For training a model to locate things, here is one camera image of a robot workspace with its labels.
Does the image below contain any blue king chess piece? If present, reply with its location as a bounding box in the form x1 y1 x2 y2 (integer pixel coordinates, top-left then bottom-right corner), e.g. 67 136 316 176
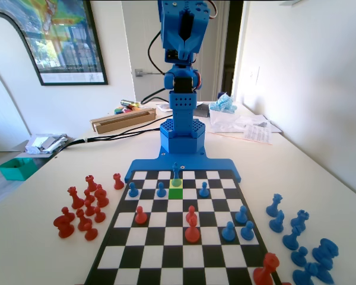
171 161 182 188

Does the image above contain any red rook chess piece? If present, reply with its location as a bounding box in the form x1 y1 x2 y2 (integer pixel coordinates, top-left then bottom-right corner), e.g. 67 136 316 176
85 175 98 192
113 173 125 191

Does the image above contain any blue queen chess piece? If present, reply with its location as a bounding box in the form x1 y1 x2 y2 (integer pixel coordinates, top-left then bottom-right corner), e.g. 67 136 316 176
266 193 284 218

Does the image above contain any red queen chess piece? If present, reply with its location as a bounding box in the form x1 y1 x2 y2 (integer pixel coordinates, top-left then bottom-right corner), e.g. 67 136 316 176
67 186 85 210

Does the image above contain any blue bishop chess piece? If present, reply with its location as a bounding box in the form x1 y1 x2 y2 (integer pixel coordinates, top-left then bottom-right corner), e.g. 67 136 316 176
314 261 336 285
282 225 303 251

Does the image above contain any white door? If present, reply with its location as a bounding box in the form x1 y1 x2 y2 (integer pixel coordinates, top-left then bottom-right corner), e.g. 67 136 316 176
120 0 229 103

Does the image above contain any small white paper sheet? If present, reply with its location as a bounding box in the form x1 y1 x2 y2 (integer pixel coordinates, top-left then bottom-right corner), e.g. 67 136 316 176
155 102 174 113

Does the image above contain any bag of blue masks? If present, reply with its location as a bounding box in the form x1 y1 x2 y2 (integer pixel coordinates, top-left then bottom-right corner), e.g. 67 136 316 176
209 92 239 115

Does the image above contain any grey notebook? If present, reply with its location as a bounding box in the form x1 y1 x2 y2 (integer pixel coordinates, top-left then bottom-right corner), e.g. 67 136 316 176
194 102 214 118

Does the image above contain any shiny yellow tube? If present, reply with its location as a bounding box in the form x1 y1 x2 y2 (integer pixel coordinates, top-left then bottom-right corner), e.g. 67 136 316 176
120 99 143 110

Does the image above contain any coloured marker pack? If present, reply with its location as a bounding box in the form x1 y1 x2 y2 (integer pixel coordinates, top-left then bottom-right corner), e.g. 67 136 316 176
114 105 137 116

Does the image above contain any long cardboard box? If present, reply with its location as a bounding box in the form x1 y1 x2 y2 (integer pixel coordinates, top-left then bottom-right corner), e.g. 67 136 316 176
90 108 157 135

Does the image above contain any clear plastic bag with papers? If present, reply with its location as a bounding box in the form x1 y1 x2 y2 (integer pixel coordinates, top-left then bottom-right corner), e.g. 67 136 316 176
209 109 282 134

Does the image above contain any black framed map poster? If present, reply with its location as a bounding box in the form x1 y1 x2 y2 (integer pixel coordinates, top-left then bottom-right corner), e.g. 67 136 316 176
0 0 109 87

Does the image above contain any printed paper leaflet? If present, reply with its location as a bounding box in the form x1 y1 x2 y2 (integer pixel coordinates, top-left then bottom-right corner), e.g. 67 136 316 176
243 123 274 146

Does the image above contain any grey plastic bags pile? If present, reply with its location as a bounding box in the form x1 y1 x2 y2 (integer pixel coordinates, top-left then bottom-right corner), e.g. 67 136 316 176
25 133 69 155

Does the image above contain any dark side table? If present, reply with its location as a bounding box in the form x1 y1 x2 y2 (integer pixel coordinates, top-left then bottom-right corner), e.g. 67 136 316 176
16 136 75 167

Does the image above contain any black and white chessboard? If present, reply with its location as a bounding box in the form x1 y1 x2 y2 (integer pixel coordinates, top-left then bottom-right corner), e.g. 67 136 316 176
84 169 282 285

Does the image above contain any green plastic tray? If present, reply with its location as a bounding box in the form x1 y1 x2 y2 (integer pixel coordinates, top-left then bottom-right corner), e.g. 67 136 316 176
0 157 38 182

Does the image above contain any camera module in blue mount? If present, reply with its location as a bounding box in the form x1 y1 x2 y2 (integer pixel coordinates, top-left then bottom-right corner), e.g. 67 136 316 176
165 49 196 65

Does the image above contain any black cable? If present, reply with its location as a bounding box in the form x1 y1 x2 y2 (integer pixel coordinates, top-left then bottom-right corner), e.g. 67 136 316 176
52 117 174 155
147 29 167 75
139 87 171 105

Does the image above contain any silver door handle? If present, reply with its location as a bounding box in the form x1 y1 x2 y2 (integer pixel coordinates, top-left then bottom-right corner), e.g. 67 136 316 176
134 68 167 78

